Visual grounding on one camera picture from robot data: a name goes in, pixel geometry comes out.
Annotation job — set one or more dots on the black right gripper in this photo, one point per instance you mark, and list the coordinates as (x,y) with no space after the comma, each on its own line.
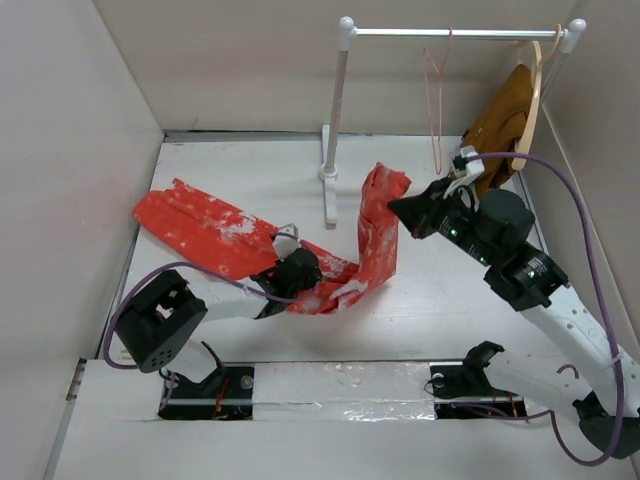
(420,211)

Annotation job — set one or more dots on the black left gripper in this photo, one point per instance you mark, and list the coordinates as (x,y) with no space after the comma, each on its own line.
(278,264)

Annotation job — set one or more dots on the orange white tie-dye trousers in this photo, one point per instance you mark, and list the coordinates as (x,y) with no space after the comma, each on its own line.
(212,233)

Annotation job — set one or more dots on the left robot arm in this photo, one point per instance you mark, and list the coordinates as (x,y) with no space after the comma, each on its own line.
(157,321)

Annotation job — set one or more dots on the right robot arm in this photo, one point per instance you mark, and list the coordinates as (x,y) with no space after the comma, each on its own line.
(602,397)

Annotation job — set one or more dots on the beige plastic hanger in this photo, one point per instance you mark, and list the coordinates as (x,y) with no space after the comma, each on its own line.
(530,100)

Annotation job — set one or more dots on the white clothes rack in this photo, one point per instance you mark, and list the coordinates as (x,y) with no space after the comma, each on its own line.
(348,32)

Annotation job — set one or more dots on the brown shorts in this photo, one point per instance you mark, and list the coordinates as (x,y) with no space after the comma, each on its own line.
(498,127)

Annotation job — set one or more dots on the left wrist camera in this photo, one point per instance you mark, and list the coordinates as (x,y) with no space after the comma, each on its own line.
(285,240)

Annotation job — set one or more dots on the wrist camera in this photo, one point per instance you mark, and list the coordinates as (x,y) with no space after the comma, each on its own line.
(285,240)
(465,169)

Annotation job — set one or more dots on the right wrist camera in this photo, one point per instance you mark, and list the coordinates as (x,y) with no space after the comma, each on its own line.
(465,169)

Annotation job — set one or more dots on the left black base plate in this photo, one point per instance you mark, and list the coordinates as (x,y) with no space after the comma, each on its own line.
(230,398)

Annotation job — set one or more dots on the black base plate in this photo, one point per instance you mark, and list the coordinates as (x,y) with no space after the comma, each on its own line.
(462,394)
(230,398)

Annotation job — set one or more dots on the pink wire hanger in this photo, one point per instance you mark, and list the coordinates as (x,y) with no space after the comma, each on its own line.
(431,68)

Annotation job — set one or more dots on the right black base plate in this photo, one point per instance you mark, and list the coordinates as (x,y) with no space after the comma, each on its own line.
(462,394)

